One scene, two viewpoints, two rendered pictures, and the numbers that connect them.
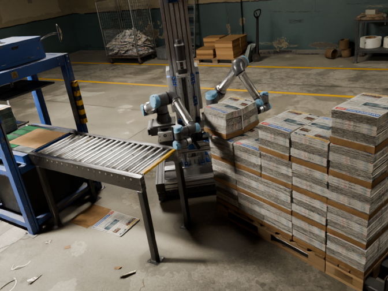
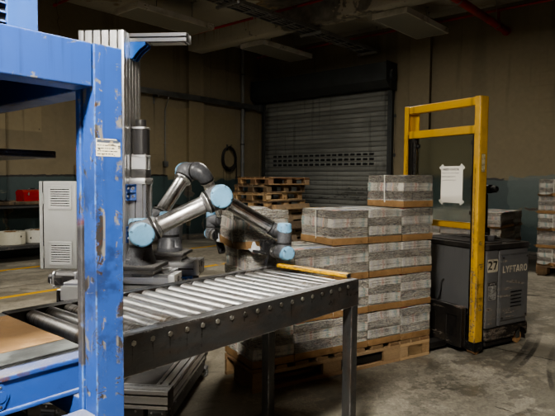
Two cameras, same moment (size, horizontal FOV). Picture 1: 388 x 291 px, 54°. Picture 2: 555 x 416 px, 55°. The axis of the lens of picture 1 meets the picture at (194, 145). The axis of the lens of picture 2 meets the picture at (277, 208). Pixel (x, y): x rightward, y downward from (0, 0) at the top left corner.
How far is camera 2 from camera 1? 3.97 m
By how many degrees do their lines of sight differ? 83
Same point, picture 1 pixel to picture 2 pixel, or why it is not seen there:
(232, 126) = not seen: hidden behind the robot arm
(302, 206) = (377, 294)
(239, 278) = (401, 397)
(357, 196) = (423, 251)
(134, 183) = (350, 294)
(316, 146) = (392, 215)
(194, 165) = not seen: hidden behind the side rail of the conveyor
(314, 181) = (390, 254)
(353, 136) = (419, 196)
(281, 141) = (359, 224)
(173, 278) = not seen: outside the picture
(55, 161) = (196, 326)
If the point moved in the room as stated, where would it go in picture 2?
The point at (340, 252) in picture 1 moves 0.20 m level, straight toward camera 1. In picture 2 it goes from (411, 322) to (441, 326)
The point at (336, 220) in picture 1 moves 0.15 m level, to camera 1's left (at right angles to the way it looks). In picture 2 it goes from (409, 286) to (412, 291)
